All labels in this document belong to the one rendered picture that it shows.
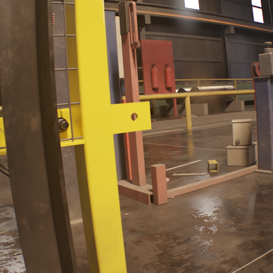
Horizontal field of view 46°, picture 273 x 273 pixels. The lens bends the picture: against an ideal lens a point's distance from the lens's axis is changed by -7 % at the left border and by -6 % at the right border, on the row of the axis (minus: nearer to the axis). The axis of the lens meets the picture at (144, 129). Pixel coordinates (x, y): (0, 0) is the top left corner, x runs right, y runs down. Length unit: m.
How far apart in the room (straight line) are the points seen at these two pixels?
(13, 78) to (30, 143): 0.06
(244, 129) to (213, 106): 8.37
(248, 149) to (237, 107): 7.78
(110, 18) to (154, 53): 6.28
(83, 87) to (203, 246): 0.69
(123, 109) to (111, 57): 1.21
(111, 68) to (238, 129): 0.90
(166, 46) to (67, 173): 7.20
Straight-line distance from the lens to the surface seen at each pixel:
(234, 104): 9.95
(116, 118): 0.58
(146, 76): 7.86
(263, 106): 1.94
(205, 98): 9.01
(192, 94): 4.95
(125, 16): 1.62
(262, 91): 1.94
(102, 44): 0.52
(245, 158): 2.15
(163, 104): 11.75
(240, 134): 2.18
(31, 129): 0.31
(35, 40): 0.32
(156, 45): 8.16
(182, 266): 0.94
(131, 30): 1.59
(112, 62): 1.78
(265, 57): 1.93
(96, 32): 0.52
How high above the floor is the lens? 0.44
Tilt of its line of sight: 5 degrees down
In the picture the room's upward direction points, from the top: 4 degrees counter-clockwise
